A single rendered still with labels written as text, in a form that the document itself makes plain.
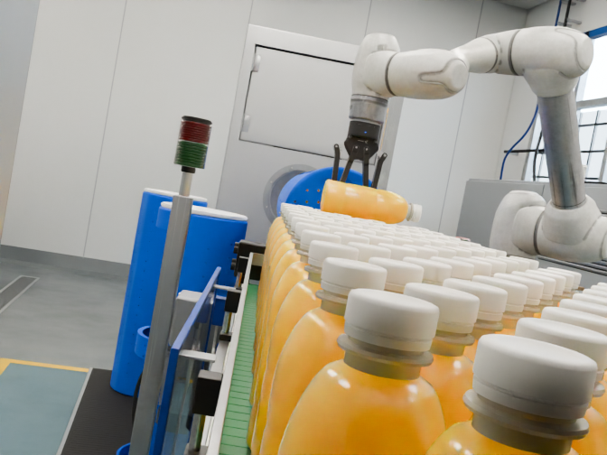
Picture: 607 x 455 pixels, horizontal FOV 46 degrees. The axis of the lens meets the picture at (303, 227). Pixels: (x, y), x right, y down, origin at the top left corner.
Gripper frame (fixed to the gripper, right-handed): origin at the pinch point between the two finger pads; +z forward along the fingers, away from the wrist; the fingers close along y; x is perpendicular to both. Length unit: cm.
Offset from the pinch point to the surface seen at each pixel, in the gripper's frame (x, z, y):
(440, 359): 139, 5, 11
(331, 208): 19.3, 1.1, 6.3
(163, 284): 28, 22, 38
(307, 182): -16.8, -3.6, 10.2
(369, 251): 113, 2, 11
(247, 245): -4.2, 14.4, 22.9
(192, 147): 29.4, -6.0, 36.5
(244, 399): 90, 24, 19
